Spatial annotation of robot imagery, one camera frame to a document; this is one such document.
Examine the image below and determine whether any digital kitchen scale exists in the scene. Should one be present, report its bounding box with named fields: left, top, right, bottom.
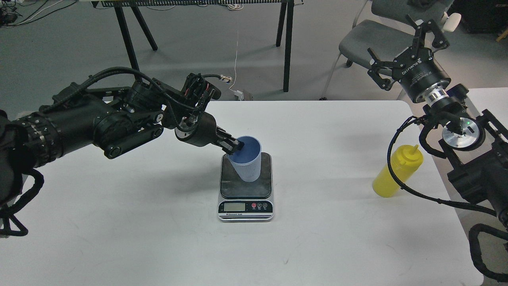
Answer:
left=217, top=152, right=274, bottom=222

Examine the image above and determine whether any yellow squeeze bottle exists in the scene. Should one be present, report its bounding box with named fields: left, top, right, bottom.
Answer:
left=372, top=145, right=424, bottom=197

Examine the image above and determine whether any white charger with cable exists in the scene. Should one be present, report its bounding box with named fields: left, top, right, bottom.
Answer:
left=229, top=10, right=244, bottom=101

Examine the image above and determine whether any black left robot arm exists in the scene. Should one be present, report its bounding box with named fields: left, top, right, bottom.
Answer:
left=0, top=67, right=244, bottom=237

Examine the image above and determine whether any black trestle table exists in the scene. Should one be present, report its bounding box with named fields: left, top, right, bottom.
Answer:
left=90, top=0, right=305, bottom=93

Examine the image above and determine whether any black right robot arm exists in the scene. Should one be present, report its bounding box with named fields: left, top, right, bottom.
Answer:
left=368, top=15, right=508, bottom=227

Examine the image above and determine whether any blue ribbed plastic cup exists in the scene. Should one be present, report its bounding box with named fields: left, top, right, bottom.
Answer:
left=226, top=136, right=262, bottom=182

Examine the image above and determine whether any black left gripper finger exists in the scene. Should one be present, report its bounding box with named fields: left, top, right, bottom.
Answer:
left=217, top=139, right=238, bottom=155
left=216, top=127, right=244, bottom=151

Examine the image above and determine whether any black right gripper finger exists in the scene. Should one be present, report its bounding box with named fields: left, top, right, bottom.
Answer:
left=406, top=15, right=450, bottom=58
left=367, top=48, right=400, bottom=91

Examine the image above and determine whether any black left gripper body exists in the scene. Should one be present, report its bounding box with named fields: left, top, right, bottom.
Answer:
left=175, top=112, right=224, bottom=147

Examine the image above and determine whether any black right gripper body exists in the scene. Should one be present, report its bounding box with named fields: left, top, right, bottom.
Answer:
left=393, top=47, right=451, bottom=103

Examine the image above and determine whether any grey office chair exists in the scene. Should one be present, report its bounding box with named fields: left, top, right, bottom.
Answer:
left=320, top=0, right=462, bottom=100

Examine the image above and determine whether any white side table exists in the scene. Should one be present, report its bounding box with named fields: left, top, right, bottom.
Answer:
left=465, top=87, right=508, bottom=125

